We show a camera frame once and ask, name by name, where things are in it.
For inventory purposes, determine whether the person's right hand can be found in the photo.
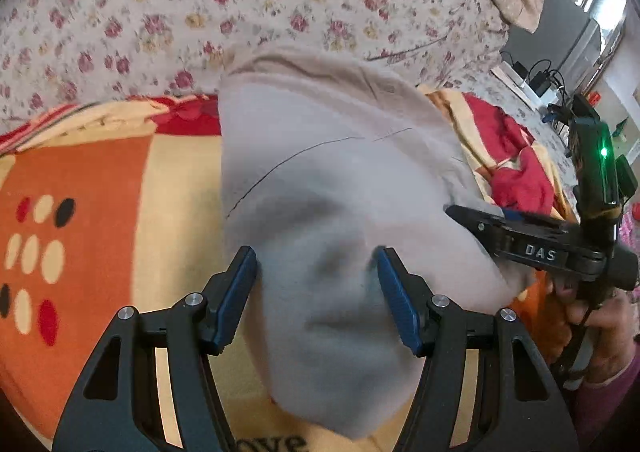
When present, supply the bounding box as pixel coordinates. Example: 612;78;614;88
547;277;640;384

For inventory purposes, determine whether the large grey garment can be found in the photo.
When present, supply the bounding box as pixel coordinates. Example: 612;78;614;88
217;45;536;440

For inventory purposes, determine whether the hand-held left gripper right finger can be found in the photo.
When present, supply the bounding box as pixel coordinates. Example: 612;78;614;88
375;246;581;452

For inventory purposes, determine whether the floral bedsheet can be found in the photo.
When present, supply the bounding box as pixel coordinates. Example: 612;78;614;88
0;0;576;183

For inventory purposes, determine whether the black power adapter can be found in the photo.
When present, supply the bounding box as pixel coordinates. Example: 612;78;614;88
527;60;557;96

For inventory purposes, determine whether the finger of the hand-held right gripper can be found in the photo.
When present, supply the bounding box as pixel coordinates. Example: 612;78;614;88
445;205;505;256

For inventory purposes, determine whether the dark grey panel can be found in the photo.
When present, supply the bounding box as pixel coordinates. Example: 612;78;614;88
502;0;601;83

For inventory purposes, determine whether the person's right forearm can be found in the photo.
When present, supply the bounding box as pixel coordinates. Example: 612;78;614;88
570;357;640;448

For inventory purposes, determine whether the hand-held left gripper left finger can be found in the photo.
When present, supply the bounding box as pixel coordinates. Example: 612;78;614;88
51;245;259;452

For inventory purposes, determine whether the orange red printed blanket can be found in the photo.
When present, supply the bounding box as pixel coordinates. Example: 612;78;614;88
0;82;581;452

